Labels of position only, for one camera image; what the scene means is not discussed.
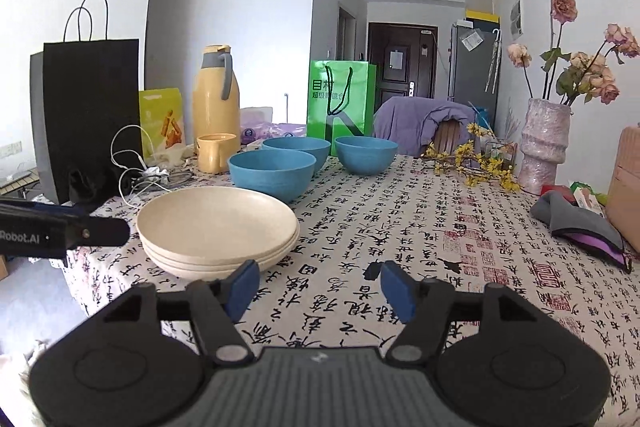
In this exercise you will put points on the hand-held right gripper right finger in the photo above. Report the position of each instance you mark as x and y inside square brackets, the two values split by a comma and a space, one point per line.
[397, 293]

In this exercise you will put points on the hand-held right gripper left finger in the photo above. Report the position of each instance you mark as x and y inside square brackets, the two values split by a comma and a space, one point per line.
[245, 288]

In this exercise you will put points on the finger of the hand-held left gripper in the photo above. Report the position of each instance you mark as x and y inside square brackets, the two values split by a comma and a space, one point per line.
[102, 233]
[50, 206]

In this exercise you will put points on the cream plate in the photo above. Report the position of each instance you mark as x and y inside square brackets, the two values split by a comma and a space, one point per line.
[240, 271]
[215, 222]
[282, 252]

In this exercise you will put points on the blue bowl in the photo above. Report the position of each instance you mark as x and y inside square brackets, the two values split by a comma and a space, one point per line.
[272, 179]
[305, 147]
[365, 157]

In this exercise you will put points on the black cloth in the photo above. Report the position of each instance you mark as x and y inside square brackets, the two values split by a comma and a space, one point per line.
[87, 188]

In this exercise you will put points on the black paper bag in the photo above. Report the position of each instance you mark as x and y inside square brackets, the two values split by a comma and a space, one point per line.
[90, 117]

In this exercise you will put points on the clear crumpled wrapper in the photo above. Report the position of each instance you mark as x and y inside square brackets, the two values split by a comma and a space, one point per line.
[172, 156]

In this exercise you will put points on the yellow-green snack box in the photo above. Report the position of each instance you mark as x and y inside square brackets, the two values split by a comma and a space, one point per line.
[160, 122]

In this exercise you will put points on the yellow mug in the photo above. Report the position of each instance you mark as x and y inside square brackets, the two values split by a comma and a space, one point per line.
[215, 155]

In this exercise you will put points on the yellow flower branch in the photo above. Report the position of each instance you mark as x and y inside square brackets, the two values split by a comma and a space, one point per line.
[472, 179]

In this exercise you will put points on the purple tissue packet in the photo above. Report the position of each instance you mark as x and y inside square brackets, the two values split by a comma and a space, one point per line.
[280, 132]

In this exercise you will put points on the wooden chair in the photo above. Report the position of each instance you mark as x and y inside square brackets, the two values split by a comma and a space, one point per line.
[450, 137]

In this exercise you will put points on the yellow thermos jug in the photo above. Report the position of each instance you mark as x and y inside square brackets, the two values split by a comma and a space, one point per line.
[210, 107]

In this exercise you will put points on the white plastic container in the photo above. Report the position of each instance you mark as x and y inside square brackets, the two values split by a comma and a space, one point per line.
[256, 117]

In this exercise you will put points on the purple jacket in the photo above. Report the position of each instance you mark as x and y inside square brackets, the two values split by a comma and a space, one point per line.
[415, 122]

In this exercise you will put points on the green shopping bag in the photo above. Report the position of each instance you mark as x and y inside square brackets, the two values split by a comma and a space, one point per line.
[325, 117]

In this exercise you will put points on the grey purple pouch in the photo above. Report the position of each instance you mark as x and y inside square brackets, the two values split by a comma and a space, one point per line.
[575, 219]

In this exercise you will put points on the blue plastic bag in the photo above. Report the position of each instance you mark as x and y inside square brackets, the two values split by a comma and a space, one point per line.
[482, 117]

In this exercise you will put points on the pink textured vase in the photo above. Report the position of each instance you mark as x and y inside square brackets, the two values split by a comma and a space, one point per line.
[542, 142]

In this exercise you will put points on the red green snack packets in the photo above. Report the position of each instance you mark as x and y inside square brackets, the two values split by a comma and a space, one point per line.
[587, 196]

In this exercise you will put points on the dark brown entrance door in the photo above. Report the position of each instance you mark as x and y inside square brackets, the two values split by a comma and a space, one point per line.
[400, 79]

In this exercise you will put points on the grey refrigerator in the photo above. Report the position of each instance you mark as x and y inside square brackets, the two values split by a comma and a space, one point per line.
[470, 77]

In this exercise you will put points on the white folded umbrella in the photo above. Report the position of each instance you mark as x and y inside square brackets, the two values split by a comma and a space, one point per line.
[494, 62]

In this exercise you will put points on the pink hard case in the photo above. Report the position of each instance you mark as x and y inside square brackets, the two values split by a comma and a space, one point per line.
[627, 187]

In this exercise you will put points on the yellow box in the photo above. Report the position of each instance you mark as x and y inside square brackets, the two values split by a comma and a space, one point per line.
[481, 18]

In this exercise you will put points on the dried pink roses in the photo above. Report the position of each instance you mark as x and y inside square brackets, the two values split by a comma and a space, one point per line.
[562, 4]

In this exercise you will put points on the white wall socket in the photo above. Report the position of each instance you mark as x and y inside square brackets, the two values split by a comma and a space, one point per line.
[11, 149]

